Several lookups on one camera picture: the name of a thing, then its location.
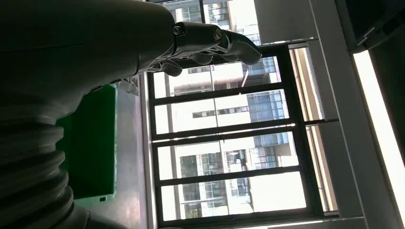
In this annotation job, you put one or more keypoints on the long ceiling light strip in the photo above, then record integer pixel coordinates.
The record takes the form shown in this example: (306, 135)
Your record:
(379, 126)

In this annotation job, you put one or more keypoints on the building outside window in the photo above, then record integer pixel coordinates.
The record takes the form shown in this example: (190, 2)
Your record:
(234, 110)

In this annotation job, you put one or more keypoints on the black window frame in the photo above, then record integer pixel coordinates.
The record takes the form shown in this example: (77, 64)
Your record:
(300, 126)

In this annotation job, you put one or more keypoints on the ribbed grey left arm sleeve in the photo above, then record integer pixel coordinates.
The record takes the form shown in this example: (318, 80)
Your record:
(28, 164)

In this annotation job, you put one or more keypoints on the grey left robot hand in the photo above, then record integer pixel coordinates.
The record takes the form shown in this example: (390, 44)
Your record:
(79, 44)

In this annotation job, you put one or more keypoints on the dark overhead machine housing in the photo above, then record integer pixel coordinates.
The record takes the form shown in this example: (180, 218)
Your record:
(373, 22)

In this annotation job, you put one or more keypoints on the green plastic crate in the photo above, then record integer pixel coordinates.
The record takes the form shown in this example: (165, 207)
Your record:
(91, 142)

